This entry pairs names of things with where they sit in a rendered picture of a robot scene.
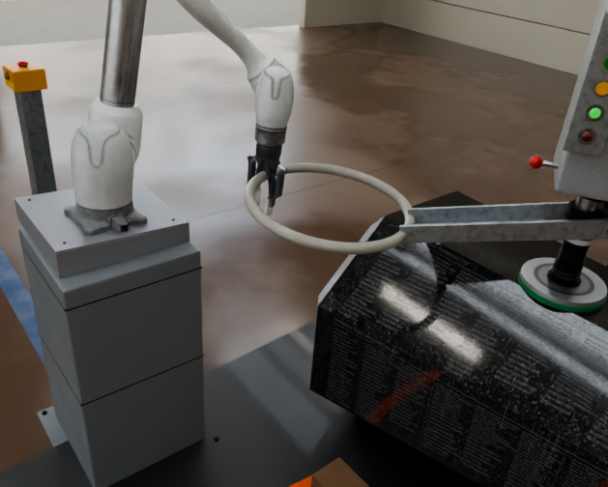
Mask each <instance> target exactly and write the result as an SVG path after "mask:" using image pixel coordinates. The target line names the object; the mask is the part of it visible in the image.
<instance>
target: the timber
mask: <svg viewBox="0 0 608 487"><path fill-rule="evenodd" d="M310 487H369V486H368V485H367V484H366V483H365V482H364V481H363V480H362V479H361V478H360V477H359V476H358V475H357V474H356V473H355V472H354V471H353V470H352V469H351V468H350V467H349V466H348V465H347V464H346V463H345V462H344V461H343V460H342V459H341V458H340V457H338V458H337V459H335V460H334V461H332V462H331V463H329V465H327V466H326V467H324V468H323V469H321V470H319V471H318V472H316V473H314V474H313V475H312V478H311V486H310Z"/></svg>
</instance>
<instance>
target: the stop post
mask: <svg viewBox="0 0 608 487"><path fill-rule="evenodd" d="M28 63H29V64H28V66H19V65H18V64H8V65H3V66H2V67H3V72H5V71H7V72H8V73H9V76H10V79H6V77H5V75H4V77H5V83H6V85H7V86H8V87H9V88H11V89H12V90H13V91H14V97H15V103H16V108H17V114H18V119H19V124H20V130H21V135H22V141H23V146H24V152H25V156H26V162H27V167H28V173H29V178H30V184H31V188H32V194H33V195H35V194H42V193H48V192H53V191H57V188H56V182H55V176H54V170H53V163H52V157H51V151H50V145H49V139H48V132H47V126H46V120H45V114H44V108H43V96H42V90H44V89H47V82H46V76H45V69H44V68H43V67H41V66H39V65H38V64H36V63H35V62H28Z"/></svg>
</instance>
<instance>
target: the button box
mask: <svg viewBox="0 0 608 487"><path fill-rule="evenodd" d="M606 55H608V11H606V10H605V11H603V13H602V16H601V19H600V22H599V25H598V28H597V32H596V35H595V38H594V44H593V47H592V50H591V54H590V57H589V60H588V63H587V66H586V69H585V72H584V76H583V79H582V82H581V85H580V89H579V92H578V95H577V99H576V102H575V104H574V107H573V111H572V114H571V117H570V121H569V124H568V127H567V130H566V134H565V139H564V143H563V150H564V151H569V152H573V153H579V154H585V155H590V156H596V157H601V156H602V154H603V151H604V148H605V145H606V142H607V139H608V96H607V97H604V98H600V97H597V96H596V95H595V94H594V85H595V83H596V82H597V81H599V80H601V79H607V80H608V72H606V71H605V70H604V69H603V68H602V67H601V61H602V59H603V58H604V57H605V56H606ZM593 104H599V105H601V106H602V107H603V108H604V111H605V113H604V116H603V118H602V119H600V120H599V121H596V122H592V121H589V120H588V119H587V118H586V110H587V108H588V107H589V106H591V105H593ZM582 129H593V130H595V132H596V140H595V142H594V143H592V144H589V145H584V144H582V143H580V142H579V140H578V134H579V132H580V131H581V130H582Z"/></svg>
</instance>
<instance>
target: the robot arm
mask: <svg viewBox="0 0 608 487"><path fill-rule="evenodd" d="M176 1H177V2H178V3H179V4H180V5H181V6H182V7H183V8H184V9H185V10H186V11H187V12H188V13H189V14H190V15H191V16H192V17H194V18H195V19H196V20H197V21H198V22H199V23H200V24H202V25H203V26H204V27H205V28H206V29H208V30H209V31H210V32H211V33H213V34H214V35H215V36H216V37H217V38H219V39H220V40H221V41H222V42H223V43H225V44H226V45H227V46H228V47H230V48H231V49H232V50H233V51H234V52H235V53H236V54H237V55H238V56H239V58H240V59H241V60H242V61H243V63H244V64H245V66H246V70H247V77H246V79H247V80H248V82H249V84H250V86H251V88H252V90H253V92H254V94H255V103H254V105H255V115H256V123H255V135H254V138H255V140H256V141H257V142H256V151H255V152H256V155H255V154H252V155H250V156H247V161H248V170H247V182H246V184H247V183H248V182H249V181H250V180H251V179H252V178H253V177H254V176H255V175H256V174H258V173H260V172H261V171H265V172H266V174H267V177H268V185H269V196H267V200H266V209H265V214H266V215H267V216H269V215H271V214H272V211H273V206H274V205H275V200H276V198H278V197H280V196H282V191H283V184H284V178H285V174H286V172H287V168H286V167H284V168H283V167H282V166H281V165H280V161H279V158H280V156H281V149H282V144H284V142H285V137H286V130H287V124H288V120H289V118H290V116H291V111H292V106H293V100H294V84H293V78H292V75H291V72H289V71H288V70H287V69H286V68H285V67H284V66H283V65H281V64H280V63H279V62H278V61H277V59H275V57H274V56H266V55H264V54H263V53H262V52H260V51H259V50H258V49H257V48H256V46H255V45H254V44H253V43H252V42H251V41H250V40H249V39H248V38H247V37H246V36H245V35H244V34H243V33H242V32H241V31H240V30H239V29H238V28H237V27H236V26H235V25H234V24H233V23H232V22H231V21H230V20H229V19H228V18H227V17H226V16H225V15H224V14H223V13H222V12H221V11H220V10H219V9H218V8H217V7H216V6H215V5H214V4H213V3H212V2H211V1H210V0H176ZM146 5H147V0H108V9H107V20H106V30H105V41H104V52H103V62H102V73H101V93H100V96H99V97H98V98H97V99H95V100H94V101H93V102H92V103H91V104H90V108H89V114H88V120H87V122H86V123H84V124H83V125H82V126H80V127H79V128H78V130H77V131H76V133H75V135H74V137H73V139H72V144H71V166H72V183H73V189H74V194H75V201H76V204H75V205H74V206H68V207H66V208H64V214H65V215H68V216H70V217H71V218H72V219H73V220H74V221H75V222H76V223H77V224H78V225H79V226H80V227H81V228H82V229H83V231H84V235H86V236H93V235H96V234H98V233H101V232H105V231H109V230H117V231H119V232H121V233H124V232H128V231H129V226H132V225H136V224H145V223H147V216H146V215H143V214H141V213H140V212H139V211H137V210H136V209H135V208H134V207H133V202H132V186H133V172H134V164H135V162H136V160H137V158H138V155H139V152H140V148H141V137H142V120H143V113H142V111H141V109H140V107H139V106H138V105H137V103H136V102H135V96H136V87H137V79H138V71H139V63H140V54H141V46H142V38H143V30H144V21H145V14H146ZM256 161H257V164H258V165H257V168H256ZM276 169H277V173H278V174H277V176H276V178H275V175H276ZM255 172H256V174H255Z"/></svg>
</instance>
